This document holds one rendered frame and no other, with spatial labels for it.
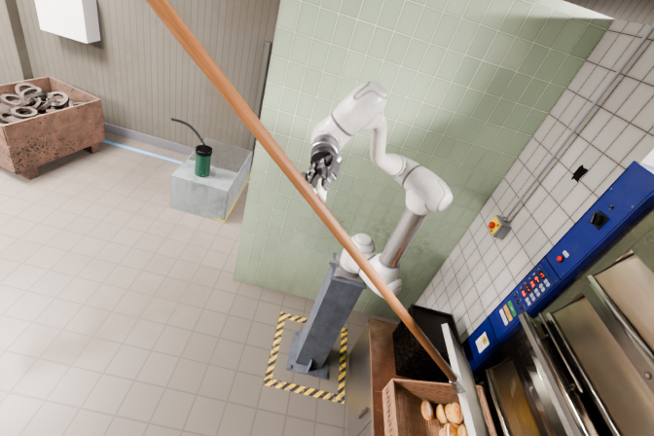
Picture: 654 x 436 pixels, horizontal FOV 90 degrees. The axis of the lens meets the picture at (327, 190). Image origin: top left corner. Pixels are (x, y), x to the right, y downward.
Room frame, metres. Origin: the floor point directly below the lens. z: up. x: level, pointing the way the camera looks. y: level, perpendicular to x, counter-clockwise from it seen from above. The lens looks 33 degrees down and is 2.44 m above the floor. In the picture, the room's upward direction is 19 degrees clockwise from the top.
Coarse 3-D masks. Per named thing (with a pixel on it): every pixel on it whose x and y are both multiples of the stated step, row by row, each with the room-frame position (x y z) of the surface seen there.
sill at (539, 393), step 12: (528, 360) 1.06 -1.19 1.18; (528, 372) 1.00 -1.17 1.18; (528, 384) 0.95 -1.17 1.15; (540, 384) 0.95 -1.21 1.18; (540, 396) 0.89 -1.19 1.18; (540, 408) 0.85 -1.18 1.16; (552, 408) 0.86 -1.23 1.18; (552, 420) 0.80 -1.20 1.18; (552, 432) 0.76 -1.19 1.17; (564, 432) 0.77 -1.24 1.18
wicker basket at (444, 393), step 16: (400, 384) 1.02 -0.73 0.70; (416, 384) 1.03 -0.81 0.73; (432, 384) 1.03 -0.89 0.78; (448, 384) 1.04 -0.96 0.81; (384, 400) 0.96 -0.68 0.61; (400, 400) 1.00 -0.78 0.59; (416, 400) 1.02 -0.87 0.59; (432, 400) 1.05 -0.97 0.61; (448, 400) 1.05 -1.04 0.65; (480, 400) 1.01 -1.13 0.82; (384, 416) 0.89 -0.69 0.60; (400, 416) 0.91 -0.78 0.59; (416, 416) 0.94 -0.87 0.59; (384, 432) 0.81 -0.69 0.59; (400, 432) 0.84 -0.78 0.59; (416, 432) 0.86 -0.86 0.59; (432, 432) 0.89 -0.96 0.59
